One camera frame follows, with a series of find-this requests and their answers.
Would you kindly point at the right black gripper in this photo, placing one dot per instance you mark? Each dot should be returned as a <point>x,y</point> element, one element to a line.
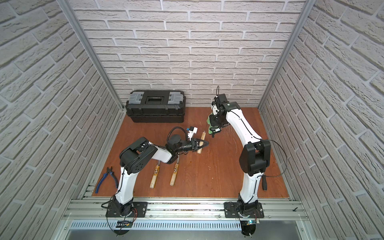
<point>214,123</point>

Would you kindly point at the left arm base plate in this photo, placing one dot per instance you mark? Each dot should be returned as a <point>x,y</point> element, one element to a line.
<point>129,210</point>

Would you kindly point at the green rag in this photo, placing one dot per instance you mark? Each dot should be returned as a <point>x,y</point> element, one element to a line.
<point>212,130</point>

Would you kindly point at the aluminium front rail frame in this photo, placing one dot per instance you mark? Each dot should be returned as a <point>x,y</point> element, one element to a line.
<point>178,214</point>

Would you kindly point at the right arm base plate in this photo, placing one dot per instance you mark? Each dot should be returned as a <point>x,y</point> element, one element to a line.
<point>241,210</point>

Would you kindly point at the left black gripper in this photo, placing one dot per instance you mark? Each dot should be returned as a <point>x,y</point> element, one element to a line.
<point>193,146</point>

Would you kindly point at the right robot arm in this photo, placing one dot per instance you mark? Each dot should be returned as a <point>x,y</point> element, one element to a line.
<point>256,153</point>

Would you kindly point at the black handled screwdriver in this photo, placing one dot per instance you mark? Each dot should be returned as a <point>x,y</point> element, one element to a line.
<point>264,182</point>

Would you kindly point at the black plastic toolbox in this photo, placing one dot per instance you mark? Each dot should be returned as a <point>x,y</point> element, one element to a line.
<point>156,106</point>

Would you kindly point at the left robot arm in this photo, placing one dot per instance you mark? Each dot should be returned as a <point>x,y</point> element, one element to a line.
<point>137,155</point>

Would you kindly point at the wooden handle sickle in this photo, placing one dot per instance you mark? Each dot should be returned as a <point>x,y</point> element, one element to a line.
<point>155,175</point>
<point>201,143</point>
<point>175,172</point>

